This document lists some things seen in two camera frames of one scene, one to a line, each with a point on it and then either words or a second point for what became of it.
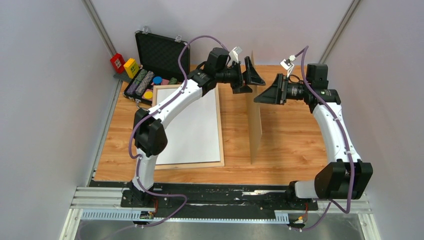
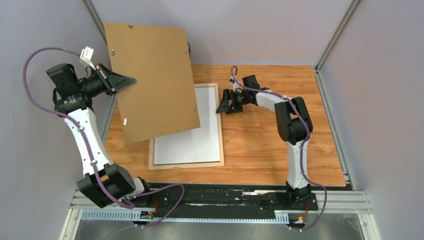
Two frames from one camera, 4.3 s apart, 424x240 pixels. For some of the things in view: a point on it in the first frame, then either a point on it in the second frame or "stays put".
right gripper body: x=294 y=91 -> x=237 y=97
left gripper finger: x=245 y=88 -> x=114 y=81
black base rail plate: x=218 y=200 stays put
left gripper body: x=234 y=76 -> x=94 y=85
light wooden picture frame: x=197 y=165 stays put
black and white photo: x=192 y=134 stays put
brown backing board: x=253 y=119 -> x=163 y=100
